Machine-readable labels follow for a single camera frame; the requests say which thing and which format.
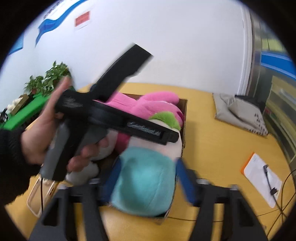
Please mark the brown cardboard box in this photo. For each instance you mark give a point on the brown cardboard box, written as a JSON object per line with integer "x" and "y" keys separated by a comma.
{"x": 146, "y": 183}

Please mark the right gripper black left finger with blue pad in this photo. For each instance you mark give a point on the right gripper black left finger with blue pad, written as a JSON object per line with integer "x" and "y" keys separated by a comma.
{"x": 57, "y": 221}

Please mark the pink bear plush toy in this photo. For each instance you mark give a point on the pink bear plush toy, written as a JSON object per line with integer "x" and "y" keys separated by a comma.
{"x": 160, "y": 106}

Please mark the black sleeve forearm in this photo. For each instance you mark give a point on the black sleeve forearm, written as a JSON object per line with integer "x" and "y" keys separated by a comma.
{"x": 15, "y": 170}

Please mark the blue door sign band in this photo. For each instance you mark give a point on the blue door sign band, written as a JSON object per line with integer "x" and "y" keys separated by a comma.
{"x": 278, "y": 62}

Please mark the person's left hand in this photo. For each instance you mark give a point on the person's left hand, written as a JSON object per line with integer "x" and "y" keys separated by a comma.
{"x": 36, "y": 140}

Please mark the small potted green plant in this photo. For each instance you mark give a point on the small potted green plant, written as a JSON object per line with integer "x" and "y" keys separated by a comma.
{"x": 34, "y": 85}

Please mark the large potted green plant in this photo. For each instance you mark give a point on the large potted green plant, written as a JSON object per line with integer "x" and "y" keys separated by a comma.
{"x": 53, "y": 77}

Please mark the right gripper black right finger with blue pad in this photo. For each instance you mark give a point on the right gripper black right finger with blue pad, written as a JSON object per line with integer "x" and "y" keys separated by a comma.
{"x": 239, "y": 220}

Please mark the green cloth covered bench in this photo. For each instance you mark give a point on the green cloth covered bench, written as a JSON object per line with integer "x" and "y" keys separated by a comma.
{"x": 26, "y": 113}

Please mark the pink teal doll plush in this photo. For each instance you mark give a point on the pink teal doll plush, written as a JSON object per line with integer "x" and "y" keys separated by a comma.
{"x": 146, "y": 183}

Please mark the red wall sign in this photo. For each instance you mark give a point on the red wall sign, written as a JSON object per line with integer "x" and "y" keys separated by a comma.
{"x": 82, "y": 20}

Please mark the blue framed wall notice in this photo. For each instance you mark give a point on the blue framed wall notice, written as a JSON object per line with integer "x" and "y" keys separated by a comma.
{"x": 18, "y": 45}

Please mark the white paper orange notebook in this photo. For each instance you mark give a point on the white paper orange notebook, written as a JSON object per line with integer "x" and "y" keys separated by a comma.
{"x": 264, "y": 180}

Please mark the yellow sticky notes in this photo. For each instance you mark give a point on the yellow sticky notes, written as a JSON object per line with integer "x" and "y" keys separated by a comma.
{"x": 272, "y": 45}

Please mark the blue wave wall decal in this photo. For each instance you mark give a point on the blue wave wall decal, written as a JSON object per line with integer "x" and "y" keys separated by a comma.
{"x": 49, "y": 25}

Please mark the clear phone case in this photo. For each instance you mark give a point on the clear phone case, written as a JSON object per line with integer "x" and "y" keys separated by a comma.
{"x": 40, "y": 195}

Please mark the grey canvas bag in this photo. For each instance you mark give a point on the grey canvas bag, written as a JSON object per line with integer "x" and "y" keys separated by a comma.
{"x": 239, "y": 113}

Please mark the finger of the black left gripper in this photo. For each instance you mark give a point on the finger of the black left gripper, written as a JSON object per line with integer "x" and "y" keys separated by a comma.
{"x": 126, "y": 66}

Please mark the white panda plush toy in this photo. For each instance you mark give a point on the white panda plush toy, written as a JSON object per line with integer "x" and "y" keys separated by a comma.
{"x": 92, "y": 159}

